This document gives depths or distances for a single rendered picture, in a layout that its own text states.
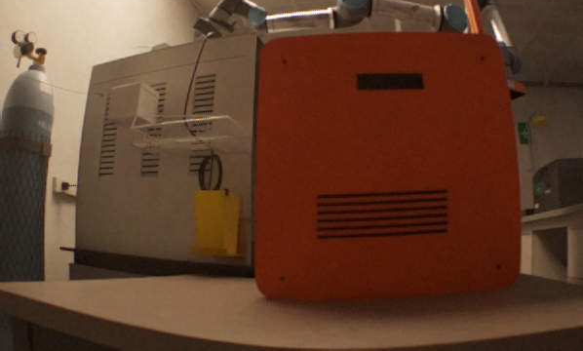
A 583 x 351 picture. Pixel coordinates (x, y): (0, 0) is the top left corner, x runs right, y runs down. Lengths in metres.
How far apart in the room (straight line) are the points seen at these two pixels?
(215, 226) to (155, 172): 0.35
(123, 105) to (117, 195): 0.32
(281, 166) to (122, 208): 0.83
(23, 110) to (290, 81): 1.07
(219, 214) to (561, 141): 5.20
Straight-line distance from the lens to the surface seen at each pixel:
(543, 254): 2.74
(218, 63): 1.35
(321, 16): 1.72
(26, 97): 1.54
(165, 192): 1.31
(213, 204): 1.09
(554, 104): 5.97
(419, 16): 1.65
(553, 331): 0.36
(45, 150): 1.53
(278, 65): 0.71
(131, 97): 1.27
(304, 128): 0.66
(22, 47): 1.62
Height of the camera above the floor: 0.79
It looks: 10 degrees up
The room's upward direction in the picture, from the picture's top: 1 degrees clockwise
